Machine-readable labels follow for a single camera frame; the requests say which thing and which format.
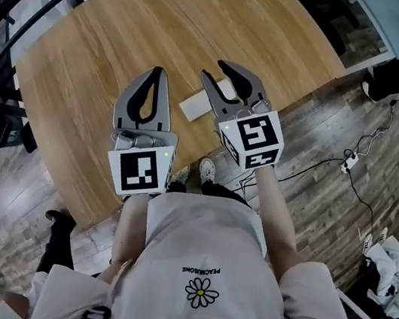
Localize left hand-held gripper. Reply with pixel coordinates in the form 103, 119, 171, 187
99, 60, 191, 204

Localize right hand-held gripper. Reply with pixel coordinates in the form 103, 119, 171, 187
185, 56, 297, 177

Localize white glasses case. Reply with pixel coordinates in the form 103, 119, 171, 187
175, 71, 239, 129

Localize person's left forearm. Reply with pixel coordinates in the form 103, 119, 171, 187
104, 189, 153, 290

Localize person's right forearm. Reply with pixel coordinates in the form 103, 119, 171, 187
237, 163, 321, 288

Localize person's white left sneaker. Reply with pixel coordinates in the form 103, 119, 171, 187
169, 163, 192, 187

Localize person's white sneaker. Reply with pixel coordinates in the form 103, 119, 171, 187
169, 163, 192, 187
195, 156, 220, 187

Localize person's white right sneaker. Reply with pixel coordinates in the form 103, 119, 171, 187
195, 156, 220, 187

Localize person's black trousers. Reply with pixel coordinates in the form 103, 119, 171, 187
165, 173, 256, 211

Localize white power strip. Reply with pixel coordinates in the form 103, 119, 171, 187
339, 149, 361, 177

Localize black box speaker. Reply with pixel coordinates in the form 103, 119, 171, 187
0, 113, 44, 157

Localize black boot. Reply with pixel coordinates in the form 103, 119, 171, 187
35, 206, 84, 279

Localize person's white flower-print t-shirt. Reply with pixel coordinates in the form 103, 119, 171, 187
23, 166, 379, 319

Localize white desk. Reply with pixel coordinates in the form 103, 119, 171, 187
335, 0, 399, 83

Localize pair of white striped shoes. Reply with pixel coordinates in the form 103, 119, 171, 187
360, 222, 391, 258

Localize pile of white clothes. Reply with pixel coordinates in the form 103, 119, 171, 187
350, 229, 399, 319

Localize white cable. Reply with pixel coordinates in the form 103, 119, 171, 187
351, 93, 398, 162

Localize black floor cable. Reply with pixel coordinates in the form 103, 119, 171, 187
231, 139, 387, 240

